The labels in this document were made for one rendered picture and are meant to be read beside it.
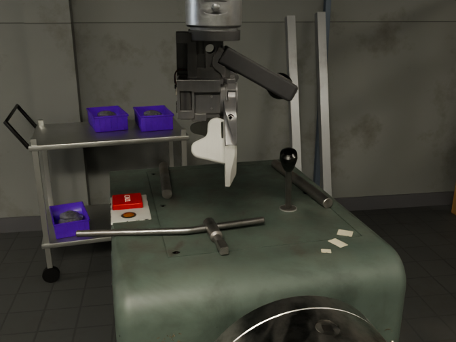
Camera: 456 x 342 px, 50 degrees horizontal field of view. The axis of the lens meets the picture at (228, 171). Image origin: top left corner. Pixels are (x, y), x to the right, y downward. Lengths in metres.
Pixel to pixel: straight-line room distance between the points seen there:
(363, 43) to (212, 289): 3.40
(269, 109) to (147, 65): 0.98
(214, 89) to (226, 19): 0.09
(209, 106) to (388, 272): 0.41
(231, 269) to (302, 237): 0.17
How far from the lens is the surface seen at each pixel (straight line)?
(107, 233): 0.89
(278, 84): 0.67
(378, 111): 4.15
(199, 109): 0.66
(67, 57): 3.60
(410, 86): 4.24
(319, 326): 0.69
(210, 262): 0.79
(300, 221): 0.94
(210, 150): 0.64
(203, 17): 0.64
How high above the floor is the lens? 1.64
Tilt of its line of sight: 18 degrees down
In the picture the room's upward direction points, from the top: straight up
